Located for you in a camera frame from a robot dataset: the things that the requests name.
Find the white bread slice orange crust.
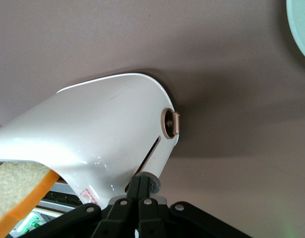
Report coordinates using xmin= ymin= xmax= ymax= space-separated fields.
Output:
xmin=0 ymin=161 xmax=60 ymax=238

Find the gold toaster dial knob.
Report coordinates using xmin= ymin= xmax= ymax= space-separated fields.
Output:
xmin=160 ymin=108 xmax=181 ymax=139

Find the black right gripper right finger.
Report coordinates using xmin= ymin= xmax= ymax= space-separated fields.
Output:
xmin=139 ymin=175 xmax=251 ymax=238

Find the brown table cover mat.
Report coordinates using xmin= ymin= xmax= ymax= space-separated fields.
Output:
xmin=0 ymin=0 xmax=305 ymax=238

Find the grey toaster lever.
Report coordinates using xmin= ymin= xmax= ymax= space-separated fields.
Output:
xmin=136 ymin=173 xmax=161 ymax=194

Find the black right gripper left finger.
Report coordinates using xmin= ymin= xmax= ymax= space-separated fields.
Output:
xmin=26 ymin=175 xmax=141 ymax=238

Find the white two-slot toaster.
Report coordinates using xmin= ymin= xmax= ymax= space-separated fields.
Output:
xmin=0 ymin=72 xmax=180 ymax=216

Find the pale green round plate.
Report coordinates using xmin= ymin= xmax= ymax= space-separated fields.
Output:
xmin=286 ymin=0 xmax=305 ymax=63

